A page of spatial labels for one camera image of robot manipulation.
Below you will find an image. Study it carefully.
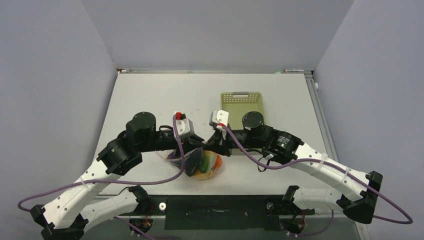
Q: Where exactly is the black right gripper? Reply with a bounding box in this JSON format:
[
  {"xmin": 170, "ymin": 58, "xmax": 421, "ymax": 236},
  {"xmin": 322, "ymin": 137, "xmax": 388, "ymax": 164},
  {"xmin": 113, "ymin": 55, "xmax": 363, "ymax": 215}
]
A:
[{"xmin": 203, "ymin": 123, "xmax": 264, "ymax": 157}]

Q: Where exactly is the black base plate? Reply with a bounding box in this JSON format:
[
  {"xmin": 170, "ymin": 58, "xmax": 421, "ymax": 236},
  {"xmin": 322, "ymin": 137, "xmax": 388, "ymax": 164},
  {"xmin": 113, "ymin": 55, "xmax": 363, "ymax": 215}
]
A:
[{"xmin": 124, "ymin": 195, "xmax": 315, "ymax": 231}]

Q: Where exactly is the beige plastic basket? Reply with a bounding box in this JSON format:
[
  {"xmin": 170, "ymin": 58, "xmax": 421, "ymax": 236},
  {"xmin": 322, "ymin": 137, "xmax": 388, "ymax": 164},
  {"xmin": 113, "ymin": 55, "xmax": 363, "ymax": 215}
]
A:
[{"xmin": 220, "ymin": 91, "xmax": 266, "ymax": 130}]

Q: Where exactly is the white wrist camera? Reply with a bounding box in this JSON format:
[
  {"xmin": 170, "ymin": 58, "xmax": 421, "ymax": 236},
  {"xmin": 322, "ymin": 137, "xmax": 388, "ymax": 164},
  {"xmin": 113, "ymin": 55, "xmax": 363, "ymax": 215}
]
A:
[
  {"xmin": 172, "ymin": 111, "xmax": 195, "ymax": 140},
  {"xmin": 209, "ymin": 110, "xmax": 230, "ymax": 131}
]

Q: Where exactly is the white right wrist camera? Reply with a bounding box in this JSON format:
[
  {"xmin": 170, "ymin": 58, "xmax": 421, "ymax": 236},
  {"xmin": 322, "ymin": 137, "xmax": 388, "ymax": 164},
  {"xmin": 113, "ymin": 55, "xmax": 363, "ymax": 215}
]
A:
[{"xmin": 209, "ymin": 110, "xmax": 230, "ymax": 131}]

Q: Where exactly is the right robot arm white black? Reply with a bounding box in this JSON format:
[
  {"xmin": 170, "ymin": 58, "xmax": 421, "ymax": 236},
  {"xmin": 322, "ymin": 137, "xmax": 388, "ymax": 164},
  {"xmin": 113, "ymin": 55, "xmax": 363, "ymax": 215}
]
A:
[{"xmin": 205, "ymin": 110, "xmax": 383, "ymax": 224}]

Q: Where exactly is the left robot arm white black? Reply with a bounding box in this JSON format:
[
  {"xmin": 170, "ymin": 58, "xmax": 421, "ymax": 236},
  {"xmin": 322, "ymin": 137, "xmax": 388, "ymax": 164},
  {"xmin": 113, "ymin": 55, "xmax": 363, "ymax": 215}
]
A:
[{"xmin": 30, "ymin": 112, "xmax": 204, "ymax": 240}]

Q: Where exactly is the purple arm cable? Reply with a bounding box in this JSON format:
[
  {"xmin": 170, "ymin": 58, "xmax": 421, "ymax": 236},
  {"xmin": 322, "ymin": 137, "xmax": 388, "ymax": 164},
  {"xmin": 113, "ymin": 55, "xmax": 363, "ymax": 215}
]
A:
[
  {"xmin": 221, "ymin": 124, "xmax": 414, "ymax": 225},
  {"xmin": 17, "ymin": 114, "xmax": 186, "ymax": 213}
]

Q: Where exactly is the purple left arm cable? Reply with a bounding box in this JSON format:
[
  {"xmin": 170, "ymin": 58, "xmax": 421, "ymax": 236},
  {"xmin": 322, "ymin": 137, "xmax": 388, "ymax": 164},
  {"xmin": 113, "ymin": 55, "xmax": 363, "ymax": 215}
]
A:
[{"xmin": 17, "ymin": 114, "xmax": 186, "ymax": 213}]

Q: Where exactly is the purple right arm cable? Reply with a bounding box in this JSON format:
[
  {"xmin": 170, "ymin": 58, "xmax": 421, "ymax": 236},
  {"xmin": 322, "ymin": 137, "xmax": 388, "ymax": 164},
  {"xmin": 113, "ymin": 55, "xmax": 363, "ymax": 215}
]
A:
[{"xmin": 221, "ymin": 124, "xmax": 414, "ymax": 225}]

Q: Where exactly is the purple eggplant toy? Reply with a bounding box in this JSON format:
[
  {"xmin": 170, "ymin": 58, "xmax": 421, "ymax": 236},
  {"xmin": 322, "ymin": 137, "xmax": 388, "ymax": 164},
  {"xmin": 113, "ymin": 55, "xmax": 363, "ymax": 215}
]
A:
[{"xmin": 184, "ymin": 148, "xmax": 204, "ymax": 177}]

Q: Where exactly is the clear zip top bag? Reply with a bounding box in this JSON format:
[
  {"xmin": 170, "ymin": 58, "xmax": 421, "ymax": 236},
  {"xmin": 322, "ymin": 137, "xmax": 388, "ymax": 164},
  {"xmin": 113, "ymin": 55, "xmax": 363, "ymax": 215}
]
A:
[{"xmin": 155, "ymin": 147, "xmax": 224, "ymax": 183}]

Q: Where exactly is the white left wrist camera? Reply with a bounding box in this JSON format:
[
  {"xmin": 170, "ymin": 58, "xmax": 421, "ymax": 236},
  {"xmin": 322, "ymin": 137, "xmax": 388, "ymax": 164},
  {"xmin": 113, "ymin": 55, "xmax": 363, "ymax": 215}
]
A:
[{"xmin": 172, "ymin": 111, "xmax": 195, "ymax": 140}]

